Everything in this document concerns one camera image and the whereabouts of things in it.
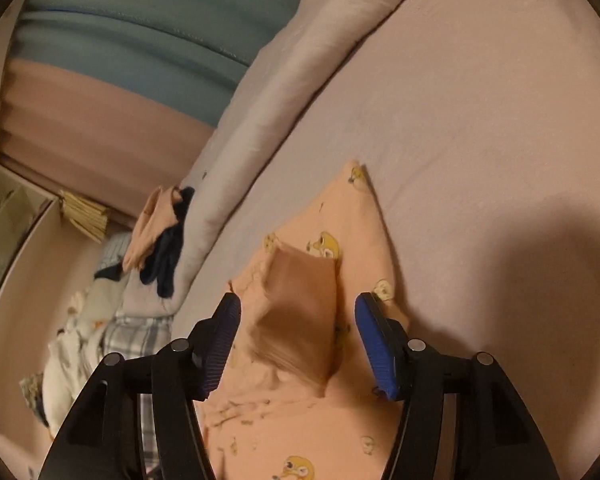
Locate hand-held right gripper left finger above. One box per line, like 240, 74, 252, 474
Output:
37, 292, 242, 480

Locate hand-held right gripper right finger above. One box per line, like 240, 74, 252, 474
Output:
354, 291, 563, 480

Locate peach cartoon print pajama garment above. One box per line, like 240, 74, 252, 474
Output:
200, 160, 416, 480

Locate blue plaid cloth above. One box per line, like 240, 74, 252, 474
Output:
102, 310, 176, 461

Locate navy garment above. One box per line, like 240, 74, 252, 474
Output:
139, 186, 196, 297

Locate plain peach garment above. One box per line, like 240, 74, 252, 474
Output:
122, 186, 186, 271

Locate blue striped cloth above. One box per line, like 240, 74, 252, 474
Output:
94, 232, 133, 281

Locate white garment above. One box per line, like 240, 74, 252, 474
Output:
42, 290, 131, 428

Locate dark patterned cloth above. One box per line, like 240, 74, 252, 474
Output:
20, 374, 48, 428

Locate lilac bed sheet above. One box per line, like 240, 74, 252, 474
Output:
170, 0, 600, 480

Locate white shelf cabinet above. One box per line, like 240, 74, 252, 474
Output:
0, 165, 61, 331

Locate pink curtain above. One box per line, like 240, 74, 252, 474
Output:
0, 57, 218, 221

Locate lilac rolled quilt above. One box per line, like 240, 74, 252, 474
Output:
122, 0, 443, 318

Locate teal curtain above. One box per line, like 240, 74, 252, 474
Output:
10, 0, 306, 126

